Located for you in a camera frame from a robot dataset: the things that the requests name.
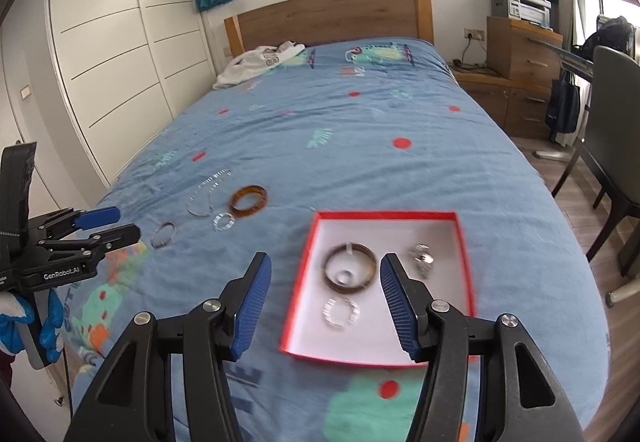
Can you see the white door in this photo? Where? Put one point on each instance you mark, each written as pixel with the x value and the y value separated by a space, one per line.
pixel 20 71

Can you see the silver wristwatch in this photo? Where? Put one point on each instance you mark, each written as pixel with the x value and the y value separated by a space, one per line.
pixel 422 262

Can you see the person's left hand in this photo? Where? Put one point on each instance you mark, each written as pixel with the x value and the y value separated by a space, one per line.
pixel 50 322

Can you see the white wardrobe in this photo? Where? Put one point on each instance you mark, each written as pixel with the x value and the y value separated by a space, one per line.
pixel 125 46

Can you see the low wooden nightstand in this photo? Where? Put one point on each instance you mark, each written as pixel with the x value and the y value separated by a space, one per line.
pixel 505 106

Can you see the wooden headboard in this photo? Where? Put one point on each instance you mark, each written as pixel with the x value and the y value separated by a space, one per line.
pixel 325 16

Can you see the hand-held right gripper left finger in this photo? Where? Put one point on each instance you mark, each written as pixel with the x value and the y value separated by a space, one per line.
pixel 252 307

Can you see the white clothing on bed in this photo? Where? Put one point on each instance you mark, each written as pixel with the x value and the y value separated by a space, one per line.
pixel 245 66

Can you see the black backpack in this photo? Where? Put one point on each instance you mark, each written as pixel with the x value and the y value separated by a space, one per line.
pixel 612 36

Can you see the grey chair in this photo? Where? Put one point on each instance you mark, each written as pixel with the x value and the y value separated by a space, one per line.
pixel 612 131

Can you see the small twisted silver bangle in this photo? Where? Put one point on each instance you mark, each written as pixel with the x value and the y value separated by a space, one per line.
pixel 217 224

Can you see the wooden dresser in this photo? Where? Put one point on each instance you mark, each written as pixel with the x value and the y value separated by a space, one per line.
pixel 530 56

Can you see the orange amber bangle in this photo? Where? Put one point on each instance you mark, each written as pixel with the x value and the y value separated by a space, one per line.
pixel 240 207

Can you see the dark brown bangle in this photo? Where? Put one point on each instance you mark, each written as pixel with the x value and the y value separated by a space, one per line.
pixel 370 279

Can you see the wall light switch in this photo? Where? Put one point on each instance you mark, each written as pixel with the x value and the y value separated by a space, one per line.
pixel 25 92

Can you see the red shallow box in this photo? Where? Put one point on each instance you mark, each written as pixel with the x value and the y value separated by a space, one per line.
pixel 450 272

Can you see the thin silver bangle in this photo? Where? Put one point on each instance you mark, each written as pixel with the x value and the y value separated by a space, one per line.
pixel 156 242

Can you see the glass desk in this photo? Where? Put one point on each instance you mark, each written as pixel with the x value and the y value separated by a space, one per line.
pixel 570 54

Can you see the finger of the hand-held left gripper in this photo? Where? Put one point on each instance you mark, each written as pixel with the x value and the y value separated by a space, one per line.
pixel 115 236
pixel 100 218

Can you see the dark blue tote bag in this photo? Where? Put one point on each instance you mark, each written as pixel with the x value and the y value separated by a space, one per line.
pixel 562 104

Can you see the wall power socket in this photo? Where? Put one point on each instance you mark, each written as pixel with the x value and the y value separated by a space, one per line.
pixel 474 34

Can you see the white printer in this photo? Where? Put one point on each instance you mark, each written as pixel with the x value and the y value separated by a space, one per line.
pixel 520 6

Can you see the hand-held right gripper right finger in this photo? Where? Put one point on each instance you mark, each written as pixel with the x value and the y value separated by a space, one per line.
pixel 400 307

